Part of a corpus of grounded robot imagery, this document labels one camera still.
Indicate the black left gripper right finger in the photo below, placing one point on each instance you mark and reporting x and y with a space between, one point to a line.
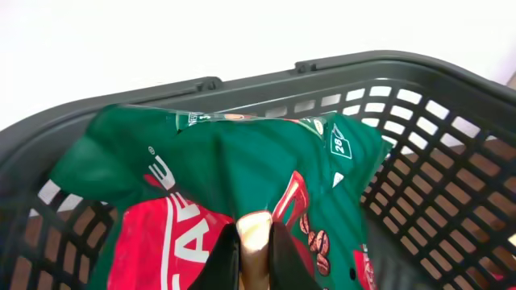
286 269

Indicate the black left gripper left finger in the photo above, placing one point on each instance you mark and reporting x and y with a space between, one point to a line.
221 270

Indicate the green Nescafe coffee bag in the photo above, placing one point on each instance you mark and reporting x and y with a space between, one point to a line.
176 178

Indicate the grey plastic lattice basket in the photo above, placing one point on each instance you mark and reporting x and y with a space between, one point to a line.
440 210

